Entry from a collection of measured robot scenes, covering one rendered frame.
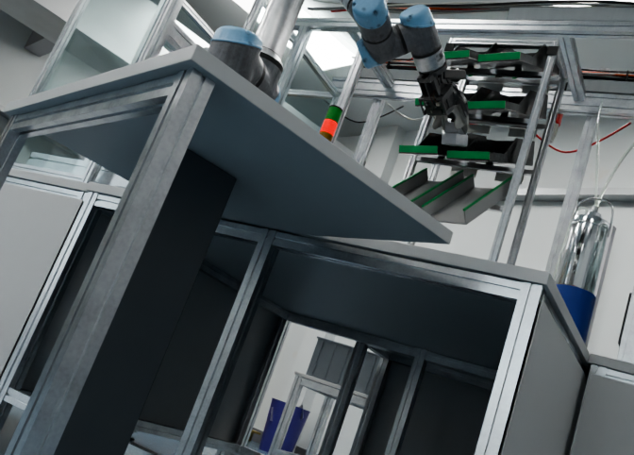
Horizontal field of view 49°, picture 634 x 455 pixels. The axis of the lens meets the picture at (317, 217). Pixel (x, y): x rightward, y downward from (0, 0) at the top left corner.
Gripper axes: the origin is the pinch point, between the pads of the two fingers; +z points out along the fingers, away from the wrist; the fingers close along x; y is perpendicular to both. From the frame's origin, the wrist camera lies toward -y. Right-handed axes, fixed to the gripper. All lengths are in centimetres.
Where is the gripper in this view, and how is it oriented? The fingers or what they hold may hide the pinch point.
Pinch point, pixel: (457, 127)
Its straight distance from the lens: 191.7
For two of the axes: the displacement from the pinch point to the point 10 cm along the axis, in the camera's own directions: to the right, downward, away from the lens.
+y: -5.4, 6.4, -5.4
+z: 3.7, 7.6, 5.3
